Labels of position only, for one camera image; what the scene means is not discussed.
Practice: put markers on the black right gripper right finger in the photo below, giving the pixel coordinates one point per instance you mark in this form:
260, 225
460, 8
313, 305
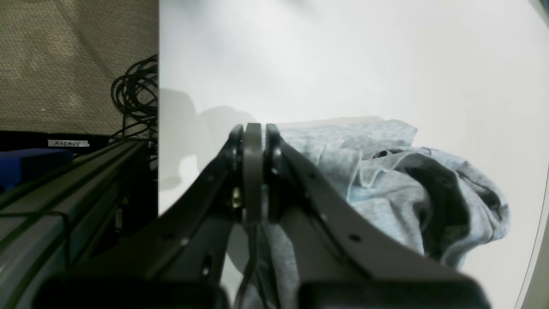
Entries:
343, 261

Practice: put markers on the blue box under table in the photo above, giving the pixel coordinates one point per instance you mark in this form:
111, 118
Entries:
23, 165

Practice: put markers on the grey T-shirt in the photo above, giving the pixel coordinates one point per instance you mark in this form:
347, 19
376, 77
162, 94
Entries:
437, 205

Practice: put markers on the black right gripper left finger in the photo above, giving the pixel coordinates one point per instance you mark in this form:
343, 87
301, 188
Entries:
176, 261

